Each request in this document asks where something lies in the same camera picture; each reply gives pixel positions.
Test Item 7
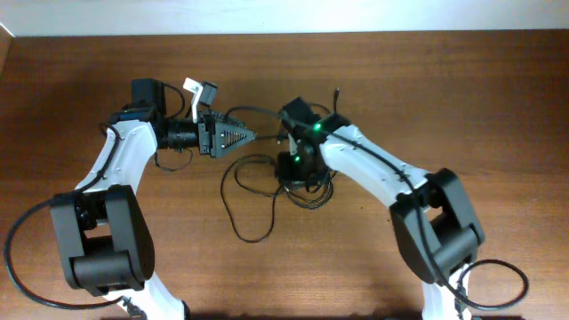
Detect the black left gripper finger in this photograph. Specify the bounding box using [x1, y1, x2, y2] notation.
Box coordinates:
[214, 123, 256, 158]
[208, 111, 246, 130]

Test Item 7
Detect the thick black USB cable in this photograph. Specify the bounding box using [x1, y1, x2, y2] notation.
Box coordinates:
[232, 132, 340, 211]

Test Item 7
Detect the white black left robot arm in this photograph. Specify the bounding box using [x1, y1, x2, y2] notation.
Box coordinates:
[50, 109, 256, 319]

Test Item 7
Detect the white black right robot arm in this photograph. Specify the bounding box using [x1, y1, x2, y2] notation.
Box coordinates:
[280, 112, 485, 319]

